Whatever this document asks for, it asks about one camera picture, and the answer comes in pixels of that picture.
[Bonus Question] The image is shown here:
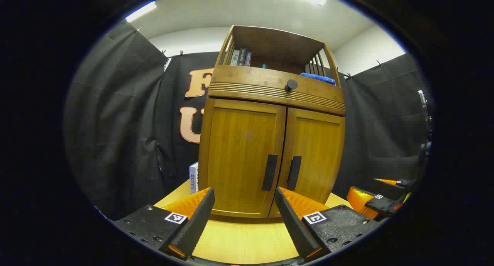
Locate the black door handle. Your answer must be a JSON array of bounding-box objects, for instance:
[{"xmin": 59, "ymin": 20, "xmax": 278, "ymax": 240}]
[
  {"xmin": 262, "ymin": 154, "xmax": 278, "ymax": 191},
  {"xmin": 287, "ymin": 156, "xmax": 302, "ymax": 191}
]

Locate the metal stand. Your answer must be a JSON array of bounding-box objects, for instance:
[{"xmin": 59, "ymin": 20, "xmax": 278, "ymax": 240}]
[{"xmin": 418, "ymin": 90, "xmax": 433, "ymax": 162}]

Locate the white printed box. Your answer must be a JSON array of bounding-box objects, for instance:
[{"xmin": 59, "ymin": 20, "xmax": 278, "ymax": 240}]
[{"xmin": 189, "ymin": 161, "xmax": 200, "ymax": 194}]

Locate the blue towel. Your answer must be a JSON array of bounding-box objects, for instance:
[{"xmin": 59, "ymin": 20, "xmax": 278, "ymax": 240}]
[{"xmin": 300, "ymin": 72, "xmax": 337, "ymax": 86}]

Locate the wooden shoe cabinet door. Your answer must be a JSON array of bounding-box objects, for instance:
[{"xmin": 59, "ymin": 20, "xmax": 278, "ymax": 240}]
[
  {"xmin": 205, "ymin": 98, "xmax": 287, "ymax": 217},
  {"xmin": 269, "ymin": 107, "xmax": 345, "ymax": 218}
]

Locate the wooden double-door shoe cabinet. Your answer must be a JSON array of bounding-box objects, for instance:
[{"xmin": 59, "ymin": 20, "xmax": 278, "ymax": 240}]
[{"xmin": 198, "ymin": 25, "xmax": 347, "ymax": 220}]

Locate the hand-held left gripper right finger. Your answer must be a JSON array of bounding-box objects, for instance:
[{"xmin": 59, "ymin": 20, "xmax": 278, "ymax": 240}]
[{"xmin": 274, "ymin": 187, "xmax": 382, "ymax": 262}]

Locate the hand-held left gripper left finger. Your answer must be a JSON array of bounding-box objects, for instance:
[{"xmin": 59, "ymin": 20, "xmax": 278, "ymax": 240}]
[{"xmin": 111, "ymin": 187, "xmax": 215, "ymax": 261}]

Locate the wooden ribbed drawer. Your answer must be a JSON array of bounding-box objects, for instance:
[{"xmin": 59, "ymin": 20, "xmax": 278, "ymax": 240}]
[{"xmin": 208, "ymin": 65, "xmax": 346, "ymax": 117}]

